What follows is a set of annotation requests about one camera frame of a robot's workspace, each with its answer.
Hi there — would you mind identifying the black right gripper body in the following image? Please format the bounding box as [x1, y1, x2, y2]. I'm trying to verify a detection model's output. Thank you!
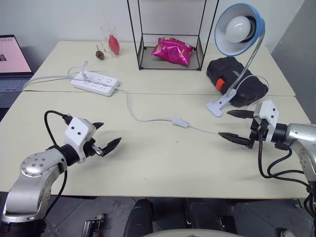
[247, 117, 269, 149]

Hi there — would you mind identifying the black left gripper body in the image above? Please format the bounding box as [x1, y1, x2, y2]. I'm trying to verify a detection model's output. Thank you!
[83, 137, 103, 159]

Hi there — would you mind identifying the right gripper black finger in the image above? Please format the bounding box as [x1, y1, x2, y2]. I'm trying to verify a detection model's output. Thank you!
[218, 132, 254, 149]
[226, 109, 255, 119]

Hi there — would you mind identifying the blue gooseneck clamp desk lamp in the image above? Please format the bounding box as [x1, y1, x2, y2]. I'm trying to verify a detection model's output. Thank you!
[205, 2, 267, 118]

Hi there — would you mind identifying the white power strip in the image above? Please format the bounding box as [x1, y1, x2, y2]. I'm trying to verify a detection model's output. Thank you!
[70, 71, 121, 97]

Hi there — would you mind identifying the black tool case orange latch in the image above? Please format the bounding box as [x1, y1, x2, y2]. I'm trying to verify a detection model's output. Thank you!
[206, 56, 270, 108]

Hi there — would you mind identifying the small brown dried flower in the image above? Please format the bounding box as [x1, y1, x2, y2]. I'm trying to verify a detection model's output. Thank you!
[95, 44, 106, 61]

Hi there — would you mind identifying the dark rounded shape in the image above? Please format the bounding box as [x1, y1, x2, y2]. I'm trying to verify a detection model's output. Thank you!
[125, 197, 154, 237]

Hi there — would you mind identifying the red object in glass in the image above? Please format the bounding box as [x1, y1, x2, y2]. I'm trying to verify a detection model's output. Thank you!
[108, 34, 121, 56]

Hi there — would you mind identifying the white round light bulb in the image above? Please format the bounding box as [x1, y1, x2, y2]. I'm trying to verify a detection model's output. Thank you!
[225, 15, 258, 44]

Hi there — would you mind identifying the clear drinking glass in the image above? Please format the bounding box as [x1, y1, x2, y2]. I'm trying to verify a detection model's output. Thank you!
[100, 24, 122, 58]

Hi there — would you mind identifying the pink snack bag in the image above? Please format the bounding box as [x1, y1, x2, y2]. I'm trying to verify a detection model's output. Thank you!
[151, 36, 195, 67]

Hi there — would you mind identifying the grey open laptop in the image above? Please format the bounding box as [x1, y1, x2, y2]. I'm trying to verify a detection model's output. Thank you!
[0, 34, 34, 110]

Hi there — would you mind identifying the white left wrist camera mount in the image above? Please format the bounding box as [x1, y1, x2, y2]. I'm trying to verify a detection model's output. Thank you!
[64, 117, 97, 164]

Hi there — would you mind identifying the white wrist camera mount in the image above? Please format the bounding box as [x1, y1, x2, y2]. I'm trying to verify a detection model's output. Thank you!
[253, 100, 279, 143]
[64, 117, 97, 164]

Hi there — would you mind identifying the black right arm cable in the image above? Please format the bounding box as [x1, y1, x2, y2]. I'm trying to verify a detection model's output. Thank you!
[257, 139, 316, 221]

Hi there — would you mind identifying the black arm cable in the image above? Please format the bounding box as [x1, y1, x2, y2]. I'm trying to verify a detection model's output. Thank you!
[44, 110, 74, 218]
[257, 139, 316, 221]

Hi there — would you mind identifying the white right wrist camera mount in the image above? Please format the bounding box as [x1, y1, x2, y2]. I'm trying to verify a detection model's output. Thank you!
[253, 100, 279, 143]

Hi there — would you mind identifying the white cable with switch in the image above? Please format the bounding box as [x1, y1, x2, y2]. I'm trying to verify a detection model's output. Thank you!
[113, 75, 271, 136]

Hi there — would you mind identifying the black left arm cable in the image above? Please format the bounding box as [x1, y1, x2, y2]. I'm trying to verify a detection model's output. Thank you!
[44, 110, 74, 218]

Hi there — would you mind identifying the white inline cord switch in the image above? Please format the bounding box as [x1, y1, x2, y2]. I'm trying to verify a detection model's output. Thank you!
[171, 118, 191, 128]

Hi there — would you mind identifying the white power strip cable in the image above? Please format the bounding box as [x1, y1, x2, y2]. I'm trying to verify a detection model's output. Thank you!
[23, 60, 90, 91]

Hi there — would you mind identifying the metal bracket on floor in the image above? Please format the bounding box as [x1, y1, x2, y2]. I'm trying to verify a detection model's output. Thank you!
[82, 218, 101, 237]

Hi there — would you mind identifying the black wire rack shelf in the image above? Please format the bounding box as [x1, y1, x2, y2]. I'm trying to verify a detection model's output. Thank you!
[126, 0, 220, 72]

